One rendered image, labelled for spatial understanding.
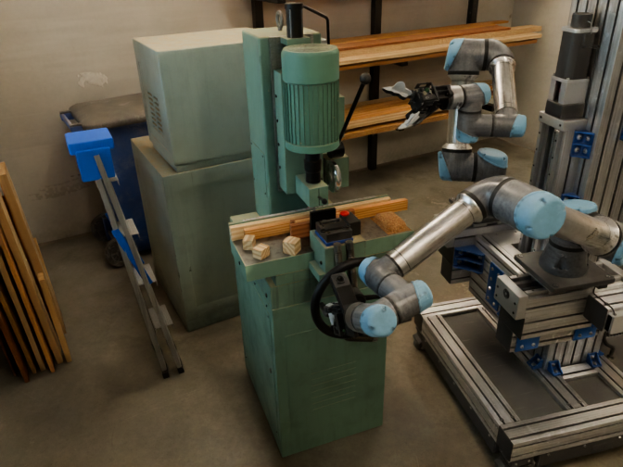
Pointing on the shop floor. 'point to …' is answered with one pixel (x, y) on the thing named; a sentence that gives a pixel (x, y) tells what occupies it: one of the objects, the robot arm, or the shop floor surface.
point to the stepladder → (121, 231)
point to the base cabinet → (309, 372)
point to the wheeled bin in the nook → (121, 132)
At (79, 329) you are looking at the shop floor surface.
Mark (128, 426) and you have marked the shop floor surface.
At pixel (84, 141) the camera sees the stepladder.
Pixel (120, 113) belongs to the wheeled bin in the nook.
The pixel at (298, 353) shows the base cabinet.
